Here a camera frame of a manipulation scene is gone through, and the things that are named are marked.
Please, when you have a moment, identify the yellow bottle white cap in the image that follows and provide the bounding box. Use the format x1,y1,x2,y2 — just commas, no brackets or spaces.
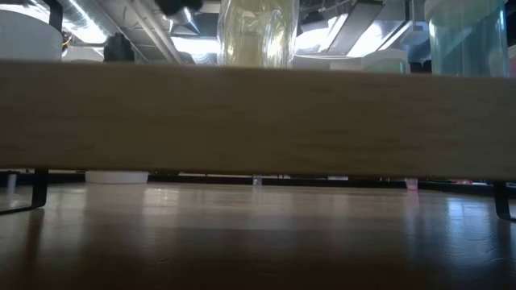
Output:
216,0,300,68

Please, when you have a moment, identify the white hexagonal plant pot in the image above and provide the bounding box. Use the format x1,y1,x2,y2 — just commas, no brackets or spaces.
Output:
85,170,150,185

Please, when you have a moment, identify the green cactus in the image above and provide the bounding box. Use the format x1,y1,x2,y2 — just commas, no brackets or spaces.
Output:
102,32,136,63

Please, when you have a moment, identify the black aluminium table frame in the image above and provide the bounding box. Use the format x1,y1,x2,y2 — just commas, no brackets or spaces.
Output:
0,171,516,198

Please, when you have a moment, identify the clear acrylic shelf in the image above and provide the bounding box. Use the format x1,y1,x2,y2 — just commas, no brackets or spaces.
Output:
0,0,516,222

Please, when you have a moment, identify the silver ceiling duct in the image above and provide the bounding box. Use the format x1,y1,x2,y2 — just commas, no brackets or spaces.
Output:
169,7,202,35

